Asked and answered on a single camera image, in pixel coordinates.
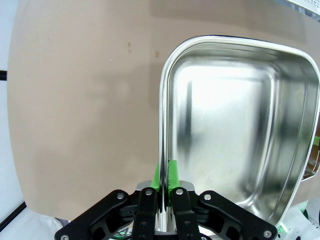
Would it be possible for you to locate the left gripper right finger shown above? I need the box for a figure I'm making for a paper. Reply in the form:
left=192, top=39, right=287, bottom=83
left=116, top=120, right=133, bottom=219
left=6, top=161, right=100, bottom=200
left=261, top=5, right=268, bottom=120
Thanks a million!
left=168, top=159, right=279, bottom=240

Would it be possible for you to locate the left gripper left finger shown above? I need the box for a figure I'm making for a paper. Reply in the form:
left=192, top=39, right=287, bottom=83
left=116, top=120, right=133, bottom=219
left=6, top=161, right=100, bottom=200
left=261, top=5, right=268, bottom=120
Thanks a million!
left=54, top=161, right=161, bottom=240

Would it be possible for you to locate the stainless steel rectangular container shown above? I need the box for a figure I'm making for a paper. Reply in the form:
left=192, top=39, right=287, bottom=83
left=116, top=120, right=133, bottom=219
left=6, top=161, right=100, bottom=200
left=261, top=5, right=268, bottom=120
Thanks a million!
left=301, top=149, right=320, bottom=183
left=157, top=34, right=320, bottom=230

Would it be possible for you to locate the black stand leg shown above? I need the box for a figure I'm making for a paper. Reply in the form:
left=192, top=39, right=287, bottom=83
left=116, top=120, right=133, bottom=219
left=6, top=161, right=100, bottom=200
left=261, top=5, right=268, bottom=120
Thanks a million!
left=0, top=201, right=27, bottom=227

